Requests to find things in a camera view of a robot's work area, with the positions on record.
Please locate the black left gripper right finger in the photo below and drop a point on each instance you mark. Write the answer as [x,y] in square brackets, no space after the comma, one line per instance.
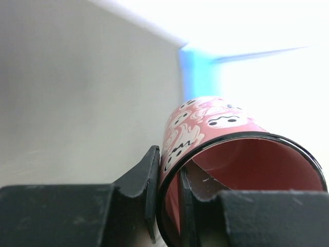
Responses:
[213,215]

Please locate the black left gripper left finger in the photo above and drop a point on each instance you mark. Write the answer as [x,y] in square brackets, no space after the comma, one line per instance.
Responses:
[121,213]

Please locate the pink mug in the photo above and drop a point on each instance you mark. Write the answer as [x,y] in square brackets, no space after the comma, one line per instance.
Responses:
[222,140]

